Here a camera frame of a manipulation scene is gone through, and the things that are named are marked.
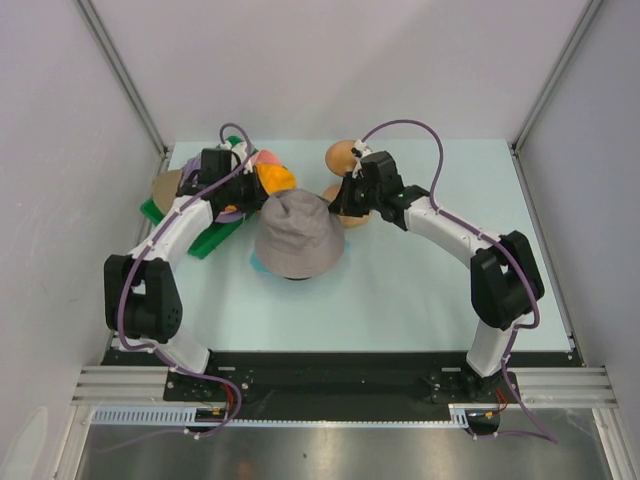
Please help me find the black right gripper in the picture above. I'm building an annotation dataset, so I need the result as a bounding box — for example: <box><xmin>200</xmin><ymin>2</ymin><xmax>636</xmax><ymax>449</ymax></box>
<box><xmin>331</xmin><ymin>171</ymin><xmax>383</xmax><ymax>218</ymax></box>

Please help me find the grey bucket hat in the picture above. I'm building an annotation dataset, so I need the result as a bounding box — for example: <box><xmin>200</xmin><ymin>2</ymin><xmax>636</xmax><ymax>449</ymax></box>
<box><xmin>254</xmin><ymin>189</ymin><xmax>346</xmax><ymax>277</ymax></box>

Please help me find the light blue bucket hat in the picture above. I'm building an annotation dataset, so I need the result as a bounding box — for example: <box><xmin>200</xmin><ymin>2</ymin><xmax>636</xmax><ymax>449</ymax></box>
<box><xmin>249</xmin><ymin>241</ymin><xmax>351</xmax><ymax>278</ymax></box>

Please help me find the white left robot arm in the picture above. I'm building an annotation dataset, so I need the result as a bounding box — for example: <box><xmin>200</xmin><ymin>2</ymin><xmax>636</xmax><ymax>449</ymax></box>
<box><xmin>104</xmin><ymin>141</ymin><xmax>267</xmax><ymax>400</ymax></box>

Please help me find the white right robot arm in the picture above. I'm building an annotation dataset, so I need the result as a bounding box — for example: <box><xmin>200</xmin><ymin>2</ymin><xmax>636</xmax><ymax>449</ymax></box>
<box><xmin>329</xmin><ymin>141</ymin><xmax>545</xmax><ymax>401</ymax></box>

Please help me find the orange hat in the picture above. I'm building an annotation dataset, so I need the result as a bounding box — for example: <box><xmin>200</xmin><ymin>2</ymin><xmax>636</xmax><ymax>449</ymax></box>
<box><xmin>223</xmin><ymin>164</ymin><xmax>296</xmax><ymax>215</ymax></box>

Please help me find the pink hat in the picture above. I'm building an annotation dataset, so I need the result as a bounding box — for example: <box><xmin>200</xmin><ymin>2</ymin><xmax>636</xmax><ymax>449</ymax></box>
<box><xmin>251</xmin><ymin>149</ymin><xmax>282</xmax><ymax>166</ymax></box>

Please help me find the wooden hat stand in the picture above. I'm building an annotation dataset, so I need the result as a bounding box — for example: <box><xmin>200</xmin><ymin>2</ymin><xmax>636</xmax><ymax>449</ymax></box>
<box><xmin>325</xmin><ymin>140</ymin><xmax>371</xmax><ymax>229</ymax></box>

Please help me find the green plastic tray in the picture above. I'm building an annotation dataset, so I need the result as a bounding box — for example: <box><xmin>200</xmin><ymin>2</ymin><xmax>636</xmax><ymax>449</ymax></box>
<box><xmin>138</xmin><ymin>135</ymin><xmax>260</xmax><ymax>260</ymax></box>

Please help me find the lavender purple hat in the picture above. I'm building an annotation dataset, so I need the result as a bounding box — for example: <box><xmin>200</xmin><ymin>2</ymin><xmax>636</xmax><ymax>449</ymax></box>
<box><xmin>181</xmin><ymin>155</ymin><xmax>243</xmax><ymax>224</ymax></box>

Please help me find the tan brimmed hat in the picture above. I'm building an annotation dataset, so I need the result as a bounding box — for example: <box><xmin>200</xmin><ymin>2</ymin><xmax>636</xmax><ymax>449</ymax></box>
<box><xmin>151</xmin><ymin>169</ymin><xmax>183</xmax><ymax>215</ymax></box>

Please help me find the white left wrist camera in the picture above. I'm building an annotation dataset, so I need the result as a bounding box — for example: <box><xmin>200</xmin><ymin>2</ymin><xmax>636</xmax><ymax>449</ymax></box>
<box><xmin>218</xmin><ymin>140</ymin><xmax>253</xmax><ymax>161</ymax></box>

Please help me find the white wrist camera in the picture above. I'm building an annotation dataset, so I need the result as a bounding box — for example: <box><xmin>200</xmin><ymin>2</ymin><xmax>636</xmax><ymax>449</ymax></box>
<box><xmin>218</xmin><ymin>140</ymin><xmax>253</xmax><ymax>161</ymax></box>
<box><xmin>351</xmin><ymin>139</ymin><xmax>373</xmax><ymax>178</ymax></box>

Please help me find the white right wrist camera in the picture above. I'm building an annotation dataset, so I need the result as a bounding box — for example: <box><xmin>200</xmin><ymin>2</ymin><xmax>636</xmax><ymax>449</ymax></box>
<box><xmin>351</xmin><ymin>139</ymin><xmax>373</xmax><ymax>178</ymax></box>

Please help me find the aluminium frame post left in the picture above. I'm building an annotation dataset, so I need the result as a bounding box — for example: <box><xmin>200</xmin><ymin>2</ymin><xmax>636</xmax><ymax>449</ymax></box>
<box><xmin>73</xmin><ymin>0</ymin><xmax>169</xmax><ymax>158</ymax></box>

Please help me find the aluminium frame post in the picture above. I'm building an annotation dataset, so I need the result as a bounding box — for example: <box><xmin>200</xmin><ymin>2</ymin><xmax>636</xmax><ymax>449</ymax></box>
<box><xmin>511</xmin><ymin>0</ymin><xmax>607</xmax><ymax>156</ymax></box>
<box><xmin>73</xmin><ymin>0</ymin><xmax>169</xmax><ymax>158</ymax></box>

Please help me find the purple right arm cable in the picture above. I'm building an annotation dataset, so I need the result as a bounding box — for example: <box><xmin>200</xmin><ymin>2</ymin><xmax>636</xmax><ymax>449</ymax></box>
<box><xmin>357</xmin><ymin>118</ymin><xmax>559</xmax><ymax>444</ymax></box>

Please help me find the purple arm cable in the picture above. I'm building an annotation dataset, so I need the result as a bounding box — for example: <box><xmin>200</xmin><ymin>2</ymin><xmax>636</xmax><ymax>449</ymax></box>
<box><xmin>117</xmin><ymin>122</ymin><xmax>259</xmax><ymax>441</ymax></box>
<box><xmin>357</xmin><ymin>118</ymin><xmax>559</xmax><ymax>444</ymax></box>

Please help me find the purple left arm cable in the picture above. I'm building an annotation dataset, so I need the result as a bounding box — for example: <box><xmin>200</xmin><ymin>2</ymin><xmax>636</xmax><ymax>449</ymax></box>
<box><xmin>117</xmin><ymin>122</ymin><xmax>259</xmax><ymax>441</ymax></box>

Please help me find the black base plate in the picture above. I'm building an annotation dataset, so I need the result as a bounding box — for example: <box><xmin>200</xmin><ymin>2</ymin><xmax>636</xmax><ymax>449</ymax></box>
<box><xmin>102</xmin><ymin>349</ymin><xmax>584</xmax><ymax>422</ymax></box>

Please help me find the white slotted cable duct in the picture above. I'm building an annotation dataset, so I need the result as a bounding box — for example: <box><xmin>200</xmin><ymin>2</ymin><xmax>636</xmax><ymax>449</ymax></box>
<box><xmin>92</xmin><ymin>402</ymin><xmax>501</xmax><ymax>430</ymax></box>

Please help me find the aluminium frame post right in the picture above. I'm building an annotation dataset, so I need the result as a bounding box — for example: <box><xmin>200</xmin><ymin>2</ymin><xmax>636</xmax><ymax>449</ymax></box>
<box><xmin>511</xmin><ymin>0</ymin><xmax>607</xmax><ymax>156</ymax></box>

